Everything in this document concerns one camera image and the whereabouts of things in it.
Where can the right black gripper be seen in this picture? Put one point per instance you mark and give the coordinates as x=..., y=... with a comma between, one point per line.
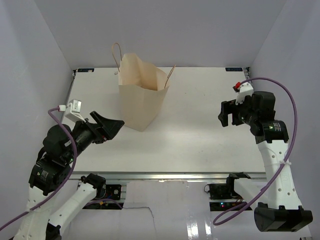
x=228, y=107

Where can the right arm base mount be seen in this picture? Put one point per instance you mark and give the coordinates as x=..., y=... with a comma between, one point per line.
x=220, y=198

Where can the aluminium front rail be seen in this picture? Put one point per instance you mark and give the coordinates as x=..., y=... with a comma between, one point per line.
x=186, y=176

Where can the beige paper bag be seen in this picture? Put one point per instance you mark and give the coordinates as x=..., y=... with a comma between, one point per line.
x=142, y=89

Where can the right blue table label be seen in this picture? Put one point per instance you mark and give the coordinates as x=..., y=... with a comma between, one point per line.
x=233, y=69

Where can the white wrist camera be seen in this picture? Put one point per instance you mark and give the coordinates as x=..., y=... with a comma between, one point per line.
x=72, y=110
x=242, y=90

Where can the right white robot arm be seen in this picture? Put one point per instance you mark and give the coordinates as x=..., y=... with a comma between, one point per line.
x=276, y=207

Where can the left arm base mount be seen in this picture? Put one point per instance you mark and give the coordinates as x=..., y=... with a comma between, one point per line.
x=110, y=201

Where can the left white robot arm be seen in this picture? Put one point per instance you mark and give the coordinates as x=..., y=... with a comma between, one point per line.
x=53, y=167

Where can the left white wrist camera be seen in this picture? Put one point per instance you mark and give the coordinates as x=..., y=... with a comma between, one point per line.
x=72, y=110

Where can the blue table label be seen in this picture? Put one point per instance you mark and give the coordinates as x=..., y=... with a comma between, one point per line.
x=233, y=69
x=85, y=70

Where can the left blue table label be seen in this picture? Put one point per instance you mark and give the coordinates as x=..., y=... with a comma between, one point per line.
x=85, y=70

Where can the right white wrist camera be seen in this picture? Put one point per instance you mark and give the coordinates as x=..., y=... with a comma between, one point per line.
x=242, y=90

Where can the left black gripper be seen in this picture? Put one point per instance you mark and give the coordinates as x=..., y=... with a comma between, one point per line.
x=106, y=128

